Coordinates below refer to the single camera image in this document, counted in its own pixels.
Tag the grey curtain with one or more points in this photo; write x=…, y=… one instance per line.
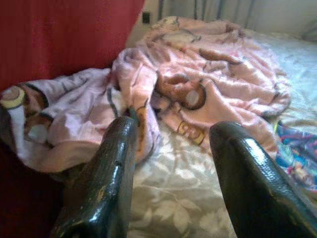
x=205, y=10

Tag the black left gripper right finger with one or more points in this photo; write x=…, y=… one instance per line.
x=250, y=188

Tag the colourful book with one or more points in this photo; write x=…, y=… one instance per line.
x=297, y=153

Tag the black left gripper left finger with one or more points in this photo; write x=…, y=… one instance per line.
x=106, y=173

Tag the red cushion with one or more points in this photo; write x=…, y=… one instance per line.
x=62, y=34

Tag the pink cartoon print blanket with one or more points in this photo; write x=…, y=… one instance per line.
x=188, y=62

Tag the black wall socket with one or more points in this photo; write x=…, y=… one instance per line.
x=146, y=17

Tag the bed with grey floral sheet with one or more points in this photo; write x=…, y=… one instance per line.
x=178, y=188

